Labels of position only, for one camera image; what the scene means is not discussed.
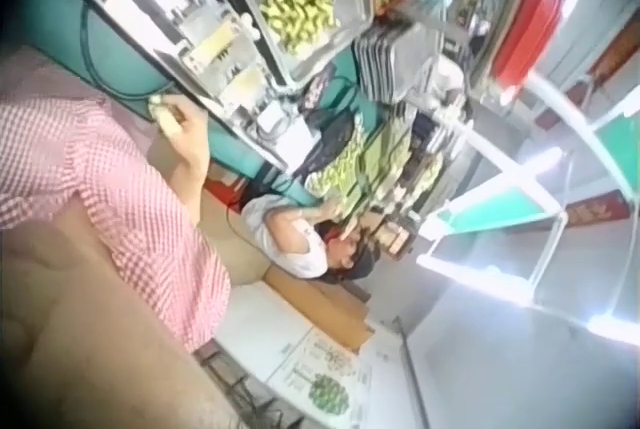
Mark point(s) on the yellow-green fruit piece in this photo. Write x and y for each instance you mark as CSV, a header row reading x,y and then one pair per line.
x,y
159,106

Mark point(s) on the black printed bag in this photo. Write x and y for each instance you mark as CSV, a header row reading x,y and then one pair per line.
x,y
325,114

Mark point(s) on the steel white machine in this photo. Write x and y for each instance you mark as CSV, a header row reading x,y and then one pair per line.
x,y
225,56

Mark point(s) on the red plastic container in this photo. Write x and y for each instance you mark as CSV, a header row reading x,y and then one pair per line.
x,y
227,191

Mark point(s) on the white carton with green print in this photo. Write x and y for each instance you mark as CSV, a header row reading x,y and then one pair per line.
x,y
300,364

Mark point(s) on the teal machine base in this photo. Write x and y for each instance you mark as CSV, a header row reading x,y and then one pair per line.
x,y
120,61

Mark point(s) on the person's right fingers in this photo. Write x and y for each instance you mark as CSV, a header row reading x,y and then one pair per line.
x,y
169,121

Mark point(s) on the red wall banner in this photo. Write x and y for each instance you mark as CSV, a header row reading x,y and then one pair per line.
x,y
595,206
612,61

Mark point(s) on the person's right hand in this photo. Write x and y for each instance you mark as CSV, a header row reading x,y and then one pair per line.
x,y
184,116

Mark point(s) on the grey metal rod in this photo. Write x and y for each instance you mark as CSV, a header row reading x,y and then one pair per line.
x,y
407,369

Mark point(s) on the table heap of green fruits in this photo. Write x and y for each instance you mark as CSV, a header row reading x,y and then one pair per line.
x,y
372,164

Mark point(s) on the large metal tray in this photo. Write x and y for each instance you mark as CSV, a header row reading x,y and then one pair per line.
x,y
280,66

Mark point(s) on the stack of red crates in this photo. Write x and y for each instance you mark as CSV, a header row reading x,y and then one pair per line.
x,y
525,29

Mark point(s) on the white green shelf frame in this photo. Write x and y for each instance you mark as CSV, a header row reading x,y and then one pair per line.
x,y
500,204

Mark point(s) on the stack of metal trays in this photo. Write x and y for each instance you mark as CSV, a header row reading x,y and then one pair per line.
x,y
385,61

